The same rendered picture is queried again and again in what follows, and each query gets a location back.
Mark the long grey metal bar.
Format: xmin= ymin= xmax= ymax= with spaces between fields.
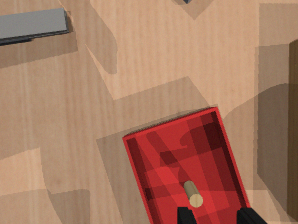
xmin=0 ymin=8 xmax=69 ymax=46

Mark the light brown wooden board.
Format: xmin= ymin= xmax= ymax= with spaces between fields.
xmin=287 ymin=39 xmax=298 ymax=222

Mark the red rectangular tray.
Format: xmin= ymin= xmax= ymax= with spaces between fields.
xmin=122 ymin=107 xmax=250 ymax=224

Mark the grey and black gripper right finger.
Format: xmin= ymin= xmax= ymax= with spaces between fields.
xmin=237 ymin=207 xmax=268 ymax=224

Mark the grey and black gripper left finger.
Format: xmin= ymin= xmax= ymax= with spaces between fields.
xmin=177 ymin=207 xmax=197 ymax=224

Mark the tan wooden dowel pin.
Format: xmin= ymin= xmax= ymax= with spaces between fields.
xmin=184 ymin=181 xmax=203 ymax=208

